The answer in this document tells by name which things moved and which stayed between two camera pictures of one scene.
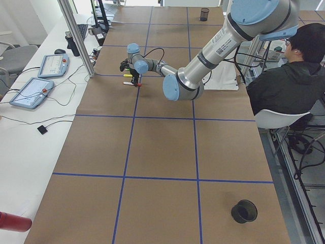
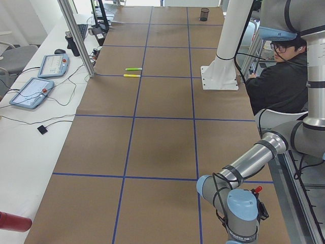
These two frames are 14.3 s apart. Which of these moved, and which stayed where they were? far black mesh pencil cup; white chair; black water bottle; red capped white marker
Moved: red capped white marker
Stayed: white chair; far black mesh pencil cup; black water bottle
